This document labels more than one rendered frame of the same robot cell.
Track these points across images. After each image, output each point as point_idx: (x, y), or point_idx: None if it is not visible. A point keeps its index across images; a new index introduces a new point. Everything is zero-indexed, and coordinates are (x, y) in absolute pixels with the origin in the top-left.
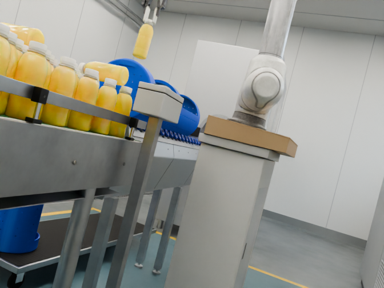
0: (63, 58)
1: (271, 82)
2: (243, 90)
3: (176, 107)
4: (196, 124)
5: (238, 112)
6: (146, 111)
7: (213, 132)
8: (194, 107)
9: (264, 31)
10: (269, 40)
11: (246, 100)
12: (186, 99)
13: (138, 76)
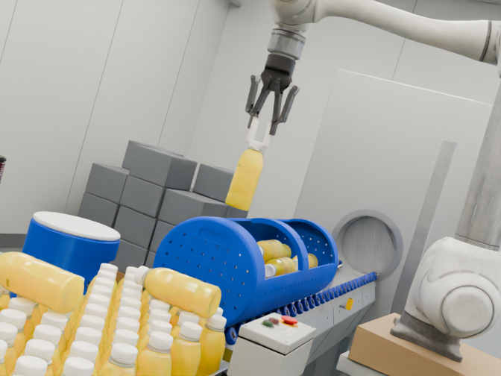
0: (118, 352)
1: (478, 306)
2: (424, 303)
3: (303, 353)
4: (332, 276)
5: (411, 318)
6: None
7: (364, 359)
8: (328, 242)
9: (467, 193)
10: (477, 216)
11: (428, 318)
12: (314, 226)
13: (235, 255)
